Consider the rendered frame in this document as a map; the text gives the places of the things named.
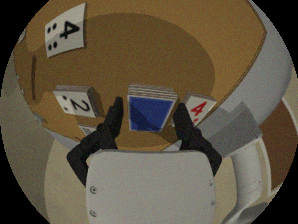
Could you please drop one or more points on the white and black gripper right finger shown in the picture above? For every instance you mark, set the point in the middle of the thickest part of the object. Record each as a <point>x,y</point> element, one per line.
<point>186,132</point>

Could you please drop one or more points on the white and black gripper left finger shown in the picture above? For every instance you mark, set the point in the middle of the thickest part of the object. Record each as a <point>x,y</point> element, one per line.
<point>102,138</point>

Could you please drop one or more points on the white printed card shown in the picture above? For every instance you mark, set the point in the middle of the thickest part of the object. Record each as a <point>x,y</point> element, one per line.
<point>22,35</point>

